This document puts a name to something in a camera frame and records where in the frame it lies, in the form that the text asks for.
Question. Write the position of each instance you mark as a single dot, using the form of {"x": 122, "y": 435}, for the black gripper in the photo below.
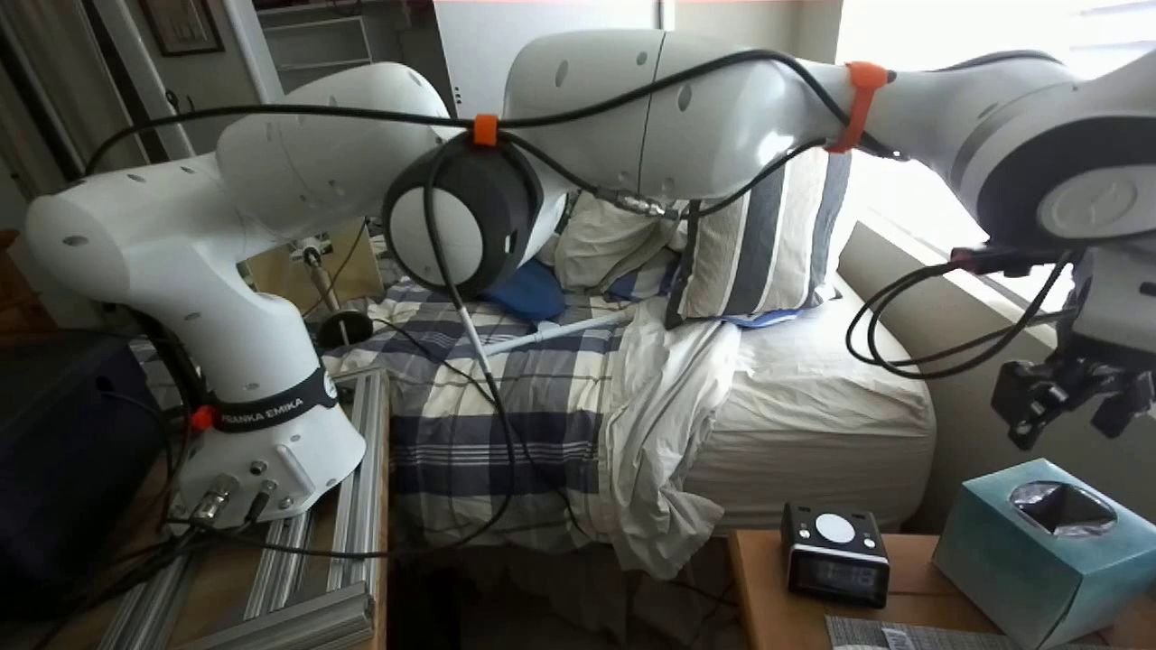
{"x": 1084, "y": 363}

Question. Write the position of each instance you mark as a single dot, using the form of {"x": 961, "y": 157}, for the blue tissue box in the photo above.
{"x": 1022, "y": 564}

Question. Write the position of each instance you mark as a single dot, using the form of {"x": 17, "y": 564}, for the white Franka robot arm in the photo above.
{"x": 183, "y": 265}

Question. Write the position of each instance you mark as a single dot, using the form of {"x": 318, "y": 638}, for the wooden bedside table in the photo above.
{"x": 782, "y": 599}

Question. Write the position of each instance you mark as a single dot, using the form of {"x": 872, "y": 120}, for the black alarm clock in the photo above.
{"x": 835, "y": 562}

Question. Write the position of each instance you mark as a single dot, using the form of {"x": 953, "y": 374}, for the large blue striped pillow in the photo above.
{"x": 770, "y": 238}

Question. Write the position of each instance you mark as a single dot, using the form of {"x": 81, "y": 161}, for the white crumpled duvet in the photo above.
{"x": 656, "y": 435}

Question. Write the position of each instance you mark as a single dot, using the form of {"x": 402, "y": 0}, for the plain beige pillow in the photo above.
{"x": 609, "y": 238}

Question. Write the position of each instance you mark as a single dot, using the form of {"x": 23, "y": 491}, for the white rod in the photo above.
{"x": 564, "y": 330}

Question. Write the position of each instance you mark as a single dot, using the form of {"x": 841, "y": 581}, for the blue cloth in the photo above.
{"x": 530, "y": 292}

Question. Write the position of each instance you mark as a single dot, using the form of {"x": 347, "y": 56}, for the blue plaid blanket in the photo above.
{"x": 507, "y": 444}

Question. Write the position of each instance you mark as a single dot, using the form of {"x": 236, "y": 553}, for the black round stand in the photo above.
{"x": 342, "y": 326}

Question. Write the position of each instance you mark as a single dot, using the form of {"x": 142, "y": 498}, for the black bag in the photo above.
{"x": 58, "y": 481}

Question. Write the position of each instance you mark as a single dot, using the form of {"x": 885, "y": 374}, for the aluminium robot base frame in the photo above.
{"x": 347, "y": 529}

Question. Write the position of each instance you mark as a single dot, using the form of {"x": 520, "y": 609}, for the white wall shelf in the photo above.
{"x": 318, "y": 36}

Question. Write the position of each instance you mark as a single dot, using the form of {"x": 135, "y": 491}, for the dark picture frame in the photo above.
{"x": 183, "y": 21}

